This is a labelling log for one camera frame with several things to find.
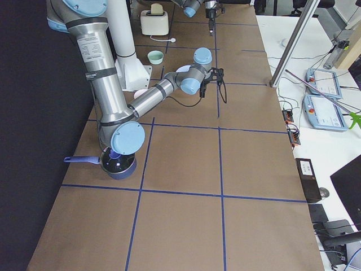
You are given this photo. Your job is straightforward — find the aluminium frame post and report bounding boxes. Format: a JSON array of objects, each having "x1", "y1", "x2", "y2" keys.
[{"x1": 270, "y1": 0, "x2": 320, "y2": 88}]

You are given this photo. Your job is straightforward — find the black monitor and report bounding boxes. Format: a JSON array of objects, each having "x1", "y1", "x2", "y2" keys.
[{"x1": 331, "y1": 157, "x2": 360, "y2": 230}]

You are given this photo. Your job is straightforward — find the dark blue saucepan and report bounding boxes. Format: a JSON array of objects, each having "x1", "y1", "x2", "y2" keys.
[{"x1": 64, "y1": 147, "x2": 137, "y2": 180}]

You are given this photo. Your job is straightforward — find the green bowl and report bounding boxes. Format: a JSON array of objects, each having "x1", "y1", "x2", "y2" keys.
[{"x1": 147, "y1": 50, "x2": 164, "y2": 65}]

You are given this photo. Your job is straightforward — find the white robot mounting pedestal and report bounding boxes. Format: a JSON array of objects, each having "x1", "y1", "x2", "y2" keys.
[{"x1": 106, "y1": 0, "x2": 150, "y2": 91}]

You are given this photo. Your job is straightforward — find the white toaster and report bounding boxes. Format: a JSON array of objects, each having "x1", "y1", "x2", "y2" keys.
[{"x1": 140, "y1": 10, "x2": 169, "y2": 36}]

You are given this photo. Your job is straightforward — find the upper teach pendant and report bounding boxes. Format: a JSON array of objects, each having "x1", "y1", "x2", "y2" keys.
[{"x1": 305, "y1": 68, "x2": 342, "y2": 99}]

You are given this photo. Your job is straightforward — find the pink bowl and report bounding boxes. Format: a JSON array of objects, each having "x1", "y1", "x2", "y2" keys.
[{"x1": 134, "y1": 89, "x2": 147, "y2": 99}]

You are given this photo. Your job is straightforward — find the bread slice in toaster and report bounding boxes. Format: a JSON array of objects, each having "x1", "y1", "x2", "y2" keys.
[{"x1": 151, "y1": 3, "x2": 164, "y2": 16}]

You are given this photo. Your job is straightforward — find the blue plate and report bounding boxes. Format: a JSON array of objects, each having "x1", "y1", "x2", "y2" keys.
[{"x1": 176, "y1": 65, "x2": 190, "y2": 73}]

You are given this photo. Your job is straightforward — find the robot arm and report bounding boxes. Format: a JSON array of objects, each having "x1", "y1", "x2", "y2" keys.
[
  {"x1": 46, "y1": 1, "x2": 212, "y2": 155},
  {"x1": 171, "y1": 0, "x2": 218, "y2": 36}
]

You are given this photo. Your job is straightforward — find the black box with label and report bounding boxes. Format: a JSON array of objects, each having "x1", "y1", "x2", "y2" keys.
[{"x1": 295, "y1": 158, "x2": 322, "y2": 203}]

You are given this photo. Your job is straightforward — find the teach pendant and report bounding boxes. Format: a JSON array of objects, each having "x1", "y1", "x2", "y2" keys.
[
  {"x1": 303, "y1": 94, "x2": 348, "y2": 132},
  {"x1": 305, "y1": 68, "x2": 342, "y2": 99}
]

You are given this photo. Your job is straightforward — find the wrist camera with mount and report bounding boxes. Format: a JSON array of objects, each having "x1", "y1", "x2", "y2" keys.
[
  {"x1": 209, "y1": 67, "x2": 224, "y2": 85},
  {"x1": 215, "y1": 6, "x2": 226, "y2": 16}
]

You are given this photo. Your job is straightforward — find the white toaster power cable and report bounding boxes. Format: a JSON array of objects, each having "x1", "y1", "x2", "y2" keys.
[{"x1": 149, "y1": 34, "x2": 178, "y2": 43}]

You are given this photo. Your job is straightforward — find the black camera cable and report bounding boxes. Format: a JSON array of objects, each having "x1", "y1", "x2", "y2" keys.
[{"x1": 168, "y1": 73, "x2": 228, "y2": 107}]

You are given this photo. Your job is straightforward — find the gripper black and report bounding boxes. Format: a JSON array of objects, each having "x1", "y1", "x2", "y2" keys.
[
  {"x1": 199, "y1": 76, "x2": 212, "y2": 98},
  {"x1": 205, "y1": 8, "x2": 216, "y2": 36}
]

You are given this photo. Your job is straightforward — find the orange black terminal block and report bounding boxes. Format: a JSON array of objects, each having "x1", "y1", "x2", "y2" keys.
[{"x1": 282, "y1": 109, "x2": 294, "y2": 124}]

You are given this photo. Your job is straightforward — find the lower teach pendant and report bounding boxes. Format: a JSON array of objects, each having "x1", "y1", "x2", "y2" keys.
[{"x1": 303, "y1": 94, "x2": 348, "y2": 132}]

